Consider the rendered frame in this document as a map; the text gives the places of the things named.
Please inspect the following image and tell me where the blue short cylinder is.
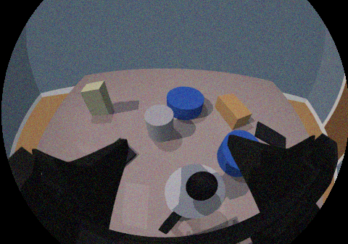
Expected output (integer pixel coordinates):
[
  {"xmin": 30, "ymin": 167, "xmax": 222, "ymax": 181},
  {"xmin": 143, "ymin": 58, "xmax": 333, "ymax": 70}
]
[
  {"xmin": 217, "ymin": 130, "xmax": 258, "ymax": 177},
  {"xmin": 166, "ymin": 87, "xmax": 205, "ymax": 120}
]

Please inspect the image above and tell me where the glass french press with plunger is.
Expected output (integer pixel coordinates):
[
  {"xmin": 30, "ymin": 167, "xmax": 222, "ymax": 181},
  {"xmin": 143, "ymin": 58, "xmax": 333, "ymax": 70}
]
[{"xmin": 159, "ymin": 164, "xmax": 225, "ymax": 235}]

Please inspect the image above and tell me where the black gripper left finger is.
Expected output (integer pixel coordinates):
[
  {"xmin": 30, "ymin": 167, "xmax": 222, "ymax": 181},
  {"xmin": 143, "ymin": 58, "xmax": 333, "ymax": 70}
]
[{"xmin": 32, "ymin": 139, "xmax": 128, "ymax": 229}]

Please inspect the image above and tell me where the orange rectangular block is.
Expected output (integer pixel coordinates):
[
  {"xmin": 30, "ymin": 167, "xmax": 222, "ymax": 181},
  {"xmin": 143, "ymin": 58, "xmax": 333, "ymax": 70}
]
[{"xmin": 215, "ymin": 93, "xmax": 252, "ymax": 130}]

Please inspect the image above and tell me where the grey cylinder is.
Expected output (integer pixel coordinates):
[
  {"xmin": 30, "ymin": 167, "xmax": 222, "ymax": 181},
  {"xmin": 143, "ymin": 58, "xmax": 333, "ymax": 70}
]
[{"xmin": 144, "ymin": 104, "xmax": 173, "ymax": 142}]

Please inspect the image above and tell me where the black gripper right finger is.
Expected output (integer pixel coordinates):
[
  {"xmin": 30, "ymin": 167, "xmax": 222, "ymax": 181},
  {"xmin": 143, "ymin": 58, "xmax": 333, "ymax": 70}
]
[{"xmin": 227, "ymin": 135, "xmax": 315, "ymax": 212}]

